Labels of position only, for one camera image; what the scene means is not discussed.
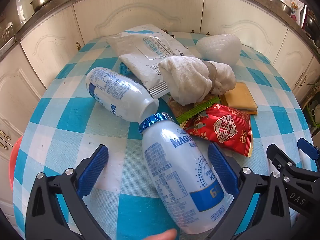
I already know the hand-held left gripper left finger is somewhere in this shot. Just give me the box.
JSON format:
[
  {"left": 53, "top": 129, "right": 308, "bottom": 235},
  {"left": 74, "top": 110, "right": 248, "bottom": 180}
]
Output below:
[{"left": 25, "top": 144, "right": 110, "bottom": 240}]

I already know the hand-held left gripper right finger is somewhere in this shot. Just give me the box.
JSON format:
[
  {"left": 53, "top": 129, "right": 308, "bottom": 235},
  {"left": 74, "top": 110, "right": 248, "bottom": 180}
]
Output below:
[{"left": 207, "top": 142, "right": 292, "bottom": 240}]

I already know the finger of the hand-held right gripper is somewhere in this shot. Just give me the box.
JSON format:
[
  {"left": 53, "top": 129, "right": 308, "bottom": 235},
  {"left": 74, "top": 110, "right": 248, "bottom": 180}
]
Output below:
[
  {"left": 266, "top": 144, "right": 297, "bottom": 178},
  {"left": 297, "top": 137, "right": 320, "bottom": 173}
]

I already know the white bottle blue foil cap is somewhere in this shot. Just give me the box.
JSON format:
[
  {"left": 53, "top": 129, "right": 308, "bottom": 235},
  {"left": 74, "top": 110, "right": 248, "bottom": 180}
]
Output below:
[{"left": 139, "top": 112, "right": 232, "bottom": 235}]

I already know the red plastic basin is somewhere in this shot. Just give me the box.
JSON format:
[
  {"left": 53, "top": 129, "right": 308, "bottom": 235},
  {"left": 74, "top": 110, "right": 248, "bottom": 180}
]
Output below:
[{"left": 9, "top": 136, "right": 24, "bottom": 193}]

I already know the person's left hand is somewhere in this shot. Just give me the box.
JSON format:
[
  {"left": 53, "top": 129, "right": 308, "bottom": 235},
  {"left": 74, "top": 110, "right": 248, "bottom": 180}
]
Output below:
[{"left": 144, "top": 229, "right": 178, "bottom": 240}]

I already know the red snack packet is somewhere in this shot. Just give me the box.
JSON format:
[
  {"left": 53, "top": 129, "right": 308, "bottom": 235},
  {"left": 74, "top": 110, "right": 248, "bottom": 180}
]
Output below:
[{"left": 180, "top": 103, "right": 254, "bottom": 157}]

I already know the blue checked tablecloth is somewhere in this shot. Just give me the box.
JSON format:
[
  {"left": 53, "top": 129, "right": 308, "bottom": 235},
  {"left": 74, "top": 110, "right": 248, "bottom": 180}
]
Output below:
[{"left": 11, "top": 31, "right": 318, "bottom": 240}]

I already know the green snack packet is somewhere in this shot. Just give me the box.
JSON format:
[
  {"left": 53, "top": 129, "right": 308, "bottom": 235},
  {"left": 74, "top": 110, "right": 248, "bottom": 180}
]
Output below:
[{"left": 168, "top": 94, "right": 221, "bottom": 124}]

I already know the open white plastic bottle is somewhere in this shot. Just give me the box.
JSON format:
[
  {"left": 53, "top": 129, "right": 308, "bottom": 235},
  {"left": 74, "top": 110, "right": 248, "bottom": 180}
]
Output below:
[{"left": 85, "top": 67, "right": 160, "bottom": 123}]

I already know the white cabinet door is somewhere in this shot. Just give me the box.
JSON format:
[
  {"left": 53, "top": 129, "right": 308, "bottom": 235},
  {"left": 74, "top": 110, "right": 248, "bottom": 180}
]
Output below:
[
  {"left": 72, "top": 0, "right": 208, "bottom": 47},
  {"left": 0, "top": 51, "right": 47, "bottom": 145},
  {"left": 19, "top": 5, "right": 84, "bottom": 90},
  {"left": 200, "top": 0, "right": 289, "bottom": 64},
  {"left": 271, "top": 29, "right": 317, "bottom": 95}
]

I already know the white cloth bundle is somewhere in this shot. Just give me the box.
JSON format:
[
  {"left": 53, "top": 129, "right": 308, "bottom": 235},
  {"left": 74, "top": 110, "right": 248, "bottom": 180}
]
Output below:
[{"left": 158, "top": 56, "right": 237, "bottom": 106}]

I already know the white crinkled plastic bag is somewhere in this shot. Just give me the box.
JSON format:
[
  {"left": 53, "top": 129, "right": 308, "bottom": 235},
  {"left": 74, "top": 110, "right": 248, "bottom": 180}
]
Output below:
[{"left": 196, "top": 33, "right": 242, "bottom": 65}]

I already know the large white plastic pouch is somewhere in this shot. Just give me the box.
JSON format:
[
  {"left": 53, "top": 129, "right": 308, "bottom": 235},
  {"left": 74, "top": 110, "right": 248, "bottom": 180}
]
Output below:
[{"left": 106, "top": 24, "right": 198, "bottom": 99}]

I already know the steel bowl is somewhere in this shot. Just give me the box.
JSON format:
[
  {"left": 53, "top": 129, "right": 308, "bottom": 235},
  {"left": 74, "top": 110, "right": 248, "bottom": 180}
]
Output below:
[{"left": 264, "top": 0, "right": 293, "bottom": 16}]

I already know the wire dish rack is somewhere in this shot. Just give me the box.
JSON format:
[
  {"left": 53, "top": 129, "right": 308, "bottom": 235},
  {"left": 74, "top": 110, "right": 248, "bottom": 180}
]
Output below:
[{"left": 0, "top": 21, "right": 16, "bottom": 46}]

